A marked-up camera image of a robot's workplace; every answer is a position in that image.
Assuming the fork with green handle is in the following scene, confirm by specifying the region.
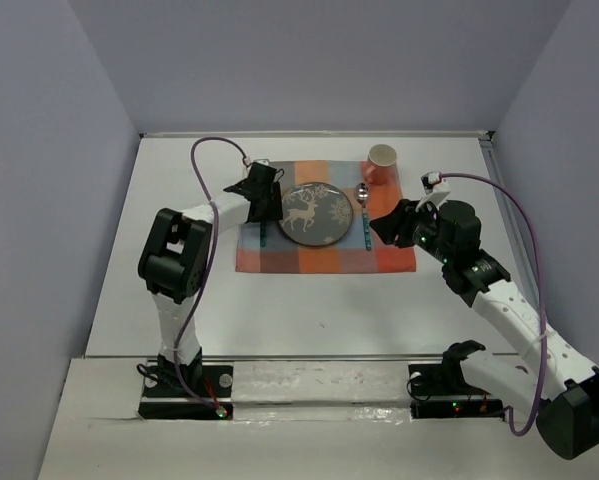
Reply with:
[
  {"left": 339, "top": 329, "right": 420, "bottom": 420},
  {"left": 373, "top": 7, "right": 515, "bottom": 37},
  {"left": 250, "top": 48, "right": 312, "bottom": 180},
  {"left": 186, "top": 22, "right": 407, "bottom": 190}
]
[{"left": 259, "top": 222, "right": 267, "bottom": 249}]

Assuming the spoon with green handle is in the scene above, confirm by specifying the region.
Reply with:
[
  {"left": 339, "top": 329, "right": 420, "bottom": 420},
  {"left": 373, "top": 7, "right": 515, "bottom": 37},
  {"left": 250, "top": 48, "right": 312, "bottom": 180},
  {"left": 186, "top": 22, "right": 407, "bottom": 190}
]
[{"left": 355, "top": 182, "right": 372, "bottom": 251}]

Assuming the grey reindeer plate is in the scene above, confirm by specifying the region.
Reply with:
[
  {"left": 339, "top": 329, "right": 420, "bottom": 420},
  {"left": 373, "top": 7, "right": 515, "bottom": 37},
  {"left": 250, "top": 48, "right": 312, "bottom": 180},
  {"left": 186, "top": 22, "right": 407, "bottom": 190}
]
[{"left": 279, "top": 182, "right": 354, "bottom": 247}]

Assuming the pink mug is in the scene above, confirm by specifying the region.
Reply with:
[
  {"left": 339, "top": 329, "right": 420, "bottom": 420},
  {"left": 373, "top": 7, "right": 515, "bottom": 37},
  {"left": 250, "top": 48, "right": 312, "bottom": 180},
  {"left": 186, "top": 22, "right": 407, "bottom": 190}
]
[{"left": 362, "top": 144, "right": 397, "bottom": 185}]

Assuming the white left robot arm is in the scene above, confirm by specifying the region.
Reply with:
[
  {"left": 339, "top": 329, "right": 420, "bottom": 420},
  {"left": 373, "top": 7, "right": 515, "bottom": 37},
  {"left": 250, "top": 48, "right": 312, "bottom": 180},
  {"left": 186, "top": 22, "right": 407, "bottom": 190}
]
[{"left": 138, "top": 162, "right": 282, "bottom": 396}]

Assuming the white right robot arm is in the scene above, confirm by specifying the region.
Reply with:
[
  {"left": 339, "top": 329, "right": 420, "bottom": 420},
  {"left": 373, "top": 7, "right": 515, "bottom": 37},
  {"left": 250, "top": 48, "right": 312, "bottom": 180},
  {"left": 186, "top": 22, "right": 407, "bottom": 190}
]
[{"left": 370, "top": 199, "right": 599, "bottom": 460}]

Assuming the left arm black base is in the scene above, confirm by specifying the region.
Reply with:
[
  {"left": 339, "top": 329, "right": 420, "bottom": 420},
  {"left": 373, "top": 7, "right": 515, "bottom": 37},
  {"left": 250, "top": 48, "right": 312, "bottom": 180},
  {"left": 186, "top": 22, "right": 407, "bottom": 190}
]
[{"left": 136, "top": 362, "right": 234, "bottom": 421}]

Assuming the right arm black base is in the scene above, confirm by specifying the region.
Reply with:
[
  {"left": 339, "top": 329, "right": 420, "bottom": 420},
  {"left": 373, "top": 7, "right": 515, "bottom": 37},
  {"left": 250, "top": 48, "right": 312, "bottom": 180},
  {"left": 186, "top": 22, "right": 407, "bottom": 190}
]
[{"left": 406, "top": 363, "right": 506, "bottom": 420}]

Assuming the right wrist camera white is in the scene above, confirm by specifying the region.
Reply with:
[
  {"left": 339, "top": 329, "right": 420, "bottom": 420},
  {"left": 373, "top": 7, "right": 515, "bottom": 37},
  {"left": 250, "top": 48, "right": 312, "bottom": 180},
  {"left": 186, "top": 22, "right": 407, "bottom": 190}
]
[{"left": 416, "top": 172, "right": 450, "bottom": 211}]

